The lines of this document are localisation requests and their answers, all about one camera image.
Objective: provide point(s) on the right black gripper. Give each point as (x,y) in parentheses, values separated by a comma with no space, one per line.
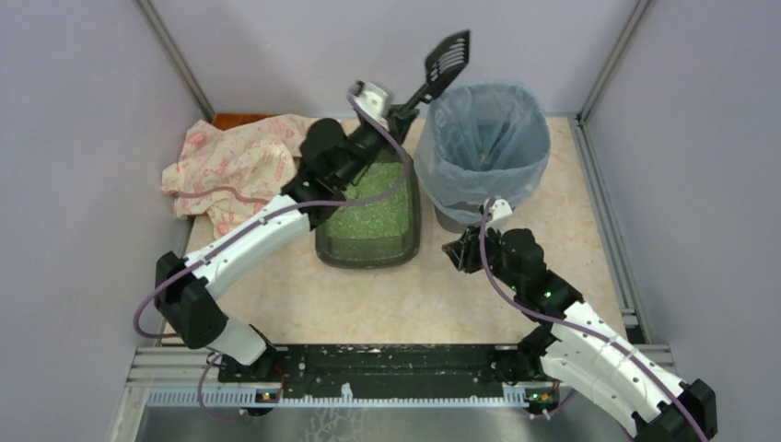
(466,251)

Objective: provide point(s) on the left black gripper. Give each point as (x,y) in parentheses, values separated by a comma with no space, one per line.
(397,118)

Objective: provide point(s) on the grey trash bin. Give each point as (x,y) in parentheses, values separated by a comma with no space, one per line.
(451,219)

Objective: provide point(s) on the dark green litter box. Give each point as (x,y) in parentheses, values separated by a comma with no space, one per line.
(375,253)

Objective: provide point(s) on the blue plastic bin liner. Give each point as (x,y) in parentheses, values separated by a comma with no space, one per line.
(480,140)

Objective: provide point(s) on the black litter scoop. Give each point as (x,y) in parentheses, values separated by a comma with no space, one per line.
(442,67)

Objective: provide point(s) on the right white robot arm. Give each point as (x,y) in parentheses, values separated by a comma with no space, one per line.
(574,345)

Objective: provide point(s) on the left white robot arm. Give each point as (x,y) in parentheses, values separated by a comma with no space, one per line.
(187,288)

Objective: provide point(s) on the green litter pellets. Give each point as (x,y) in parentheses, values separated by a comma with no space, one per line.
(386,218)

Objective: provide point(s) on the patterned cream cloth bag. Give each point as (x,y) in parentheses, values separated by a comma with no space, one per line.
(230,175)

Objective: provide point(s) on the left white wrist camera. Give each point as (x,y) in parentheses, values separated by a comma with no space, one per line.
(373,100)

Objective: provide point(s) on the aluminium frame rail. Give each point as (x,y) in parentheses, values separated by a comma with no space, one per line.
(177,375)

